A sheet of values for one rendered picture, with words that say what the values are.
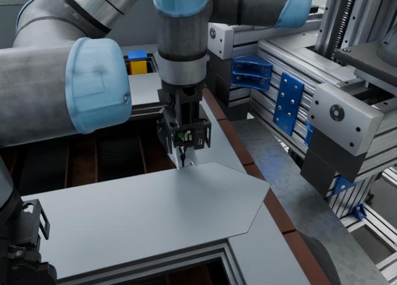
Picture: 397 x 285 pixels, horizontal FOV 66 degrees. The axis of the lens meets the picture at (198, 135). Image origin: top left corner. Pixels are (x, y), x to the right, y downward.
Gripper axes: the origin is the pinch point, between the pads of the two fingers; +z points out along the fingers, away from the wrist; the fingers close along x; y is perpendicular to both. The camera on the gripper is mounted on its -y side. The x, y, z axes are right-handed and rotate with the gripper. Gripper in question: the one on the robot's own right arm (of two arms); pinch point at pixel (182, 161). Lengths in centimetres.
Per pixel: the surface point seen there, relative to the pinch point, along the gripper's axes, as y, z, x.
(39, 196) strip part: 1.9, 0.7, -27.1
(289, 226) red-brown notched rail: 18.0, 3.5, 15.5
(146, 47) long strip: -65, 1, 2
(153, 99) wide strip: -26.9, 0.8, -1.6
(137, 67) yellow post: -48.7, 0.9, -3.4
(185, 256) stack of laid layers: 19.7, 2.0, -4.0
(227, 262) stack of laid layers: 21.8, 3.3, 2.3
